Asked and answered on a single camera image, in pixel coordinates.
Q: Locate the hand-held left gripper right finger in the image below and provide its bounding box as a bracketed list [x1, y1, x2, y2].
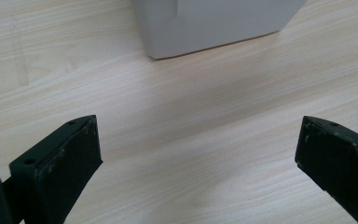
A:
[294, 115, 358, 224]

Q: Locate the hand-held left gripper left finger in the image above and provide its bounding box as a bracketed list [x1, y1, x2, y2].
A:
[8, 114, 103, 224]

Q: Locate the white plastic storage box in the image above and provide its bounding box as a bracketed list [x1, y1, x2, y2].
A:
[130, 0, 308, 61]

